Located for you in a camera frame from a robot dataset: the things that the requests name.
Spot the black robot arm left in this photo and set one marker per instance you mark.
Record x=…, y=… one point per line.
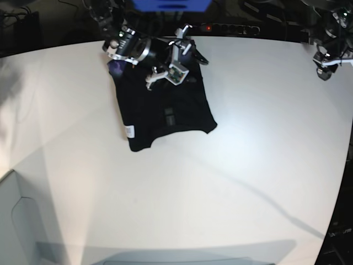
x=328, y=25

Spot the white bin at table corner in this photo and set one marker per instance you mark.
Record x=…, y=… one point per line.
x=30, y=232

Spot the black T-shirt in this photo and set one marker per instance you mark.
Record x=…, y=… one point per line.
x=164, y=110

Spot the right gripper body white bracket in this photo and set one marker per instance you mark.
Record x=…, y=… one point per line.
x=173, y=70

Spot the blue box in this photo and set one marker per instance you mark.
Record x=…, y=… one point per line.
x=172, y=5

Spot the black power strip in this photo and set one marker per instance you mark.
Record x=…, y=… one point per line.
x=225, y=30

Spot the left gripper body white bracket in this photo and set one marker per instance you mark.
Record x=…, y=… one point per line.
x=327, y=64

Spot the white garment label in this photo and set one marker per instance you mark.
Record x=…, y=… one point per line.
x=130, y=131

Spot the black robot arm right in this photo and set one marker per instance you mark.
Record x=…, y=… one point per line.
x=129, y=37

